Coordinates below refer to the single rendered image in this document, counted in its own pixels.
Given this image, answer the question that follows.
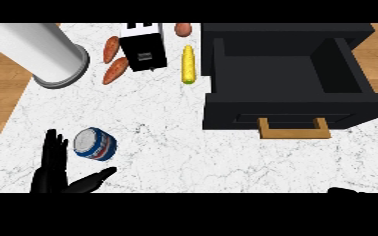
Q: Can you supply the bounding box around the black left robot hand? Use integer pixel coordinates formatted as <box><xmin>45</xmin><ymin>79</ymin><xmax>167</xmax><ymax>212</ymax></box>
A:
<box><xmin>30</xmin><ymin>128</ymin><xmax>120</xmax><ymax>194</ymax></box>

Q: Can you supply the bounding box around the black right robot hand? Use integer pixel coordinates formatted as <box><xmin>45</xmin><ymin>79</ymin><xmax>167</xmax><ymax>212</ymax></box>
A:
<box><xmin>327</xmin><ymin>186</ymin><xmax>367</xmax><ymax>194</ymax></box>

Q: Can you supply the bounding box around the blue and red can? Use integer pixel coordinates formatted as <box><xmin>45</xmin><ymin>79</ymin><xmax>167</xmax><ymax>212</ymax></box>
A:
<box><xmin>73</xmin><ymin>126</ymin><xmax>120</xmax><ymax>162</ymax></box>

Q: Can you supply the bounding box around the black drawer front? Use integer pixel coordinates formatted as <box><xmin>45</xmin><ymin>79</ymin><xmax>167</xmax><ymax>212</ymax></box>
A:
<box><xmin>203</xmin><ymin>92</ymin><xmax>378</xmax><ymax>131</ymax></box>

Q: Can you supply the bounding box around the black open drawer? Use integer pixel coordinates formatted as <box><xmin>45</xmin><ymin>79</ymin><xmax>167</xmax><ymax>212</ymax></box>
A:
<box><xmin>203</xmin><ymin>37</ymin><xmax>378</xmax><ymax>131</ymax></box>

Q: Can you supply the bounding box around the orange sweet potato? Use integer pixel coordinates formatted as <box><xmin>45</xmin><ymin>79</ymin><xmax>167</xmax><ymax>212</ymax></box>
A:
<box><xmin>102</xmin><ymin>35</ymin><xmax>122</xmax><ymax>65</ymax></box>
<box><xmin>101</xmin><ymin>56</ymin><xmax>132</xmax><ymax>86</ymax></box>
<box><xmin>173</xmin><ymin>23</ymin><xmax>194</xmax><ymax>38</ymax></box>

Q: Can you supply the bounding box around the black and white toaster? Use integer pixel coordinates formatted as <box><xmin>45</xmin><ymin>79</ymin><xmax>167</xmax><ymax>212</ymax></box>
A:
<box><xmin>119</xmin><ymin>23</ymin><xmax>169</xmax><ymax>73</ymax></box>

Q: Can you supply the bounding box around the yellow corn cob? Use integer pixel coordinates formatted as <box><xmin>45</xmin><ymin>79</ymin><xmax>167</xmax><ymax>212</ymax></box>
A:
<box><xmin>181</xmin><ymin>44</ymin><xmax>198</xmax><ymax>85</ymax></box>

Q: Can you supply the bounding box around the wooden drawer handle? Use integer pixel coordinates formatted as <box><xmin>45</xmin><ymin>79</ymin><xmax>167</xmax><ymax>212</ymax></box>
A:
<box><xmin>257</xmin><ymin>117</ymin><xmax>333</xmax><ymax>140</ymax></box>

